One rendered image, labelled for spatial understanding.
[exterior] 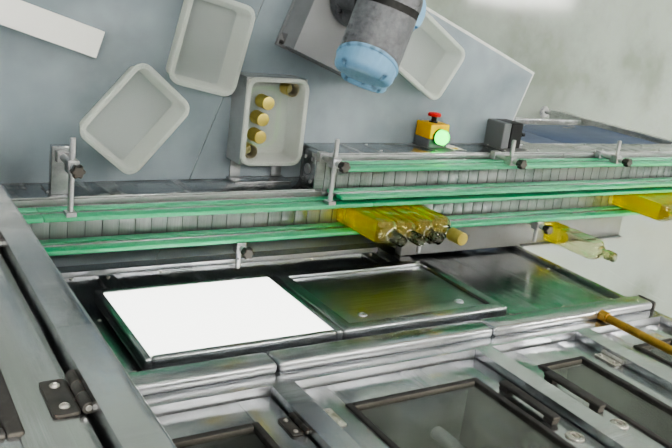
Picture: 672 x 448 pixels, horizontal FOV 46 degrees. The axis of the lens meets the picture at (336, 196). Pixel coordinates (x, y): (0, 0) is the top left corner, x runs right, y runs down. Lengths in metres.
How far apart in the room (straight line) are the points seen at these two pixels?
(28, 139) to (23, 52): 0.19
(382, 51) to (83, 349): 0.84
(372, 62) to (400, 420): 0.65
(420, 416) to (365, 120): 1.00
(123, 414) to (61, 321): 0.18
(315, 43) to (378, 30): 0.60
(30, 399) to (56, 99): 1.24
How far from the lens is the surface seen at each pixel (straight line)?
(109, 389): 0.72
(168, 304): 1.76
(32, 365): 0.80
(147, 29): 1.95
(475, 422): 1.56
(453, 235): 2.03
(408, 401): 1.58
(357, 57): 1.44
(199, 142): 2.04
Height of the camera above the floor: 2.59
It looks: 54 degrees down
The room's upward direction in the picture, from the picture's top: 118 degrees clockwise
